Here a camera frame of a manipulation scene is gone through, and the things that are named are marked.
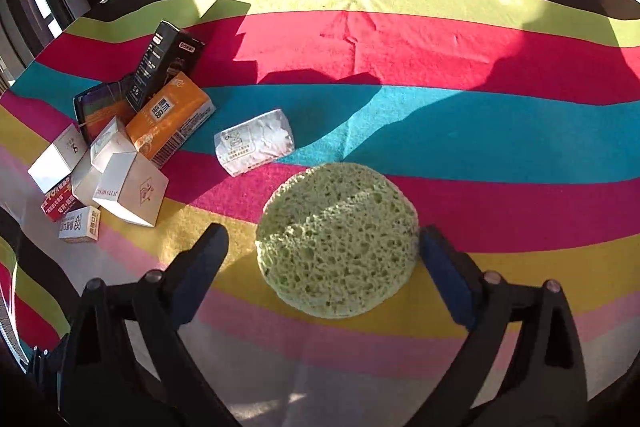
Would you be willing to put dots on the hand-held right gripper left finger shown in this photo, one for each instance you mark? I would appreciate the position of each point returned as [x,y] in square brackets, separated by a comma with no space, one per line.
[200,279]

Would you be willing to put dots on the plain white box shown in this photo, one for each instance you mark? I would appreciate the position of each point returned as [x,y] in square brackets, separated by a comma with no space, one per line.
[110,142]

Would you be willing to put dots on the silver white tissue packet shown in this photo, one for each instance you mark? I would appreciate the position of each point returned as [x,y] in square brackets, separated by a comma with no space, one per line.
[255,142]

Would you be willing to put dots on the orange tissue pack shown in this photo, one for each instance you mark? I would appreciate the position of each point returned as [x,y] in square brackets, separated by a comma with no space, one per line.
[170,117]

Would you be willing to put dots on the white box with gold print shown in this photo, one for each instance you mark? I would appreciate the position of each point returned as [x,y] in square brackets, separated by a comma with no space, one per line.
[130,192]

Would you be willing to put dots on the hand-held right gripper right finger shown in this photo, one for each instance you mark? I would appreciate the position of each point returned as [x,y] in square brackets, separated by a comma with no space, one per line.
[450,279]

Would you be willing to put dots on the white box with large monogram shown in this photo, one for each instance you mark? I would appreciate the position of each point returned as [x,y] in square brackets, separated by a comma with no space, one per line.
[55,162]

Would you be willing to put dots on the striped colourful blanket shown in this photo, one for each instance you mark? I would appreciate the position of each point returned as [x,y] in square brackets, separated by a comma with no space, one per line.
[400,132]

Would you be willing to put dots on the tall black box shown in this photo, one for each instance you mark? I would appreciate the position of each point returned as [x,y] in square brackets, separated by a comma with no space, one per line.
[160,62]

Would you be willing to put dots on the round green sponge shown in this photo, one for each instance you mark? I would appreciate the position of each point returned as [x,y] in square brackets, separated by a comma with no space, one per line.
[340,237]

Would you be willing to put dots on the small silver box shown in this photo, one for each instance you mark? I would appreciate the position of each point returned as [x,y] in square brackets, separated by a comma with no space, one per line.
[82,182]

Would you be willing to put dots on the small white box orange logo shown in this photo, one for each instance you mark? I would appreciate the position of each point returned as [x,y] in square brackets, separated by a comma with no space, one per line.
[80,224]

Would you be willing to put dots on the red packet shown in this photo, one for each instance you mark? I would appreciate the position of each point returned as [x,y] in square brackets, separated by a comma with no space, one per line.
[55,207]

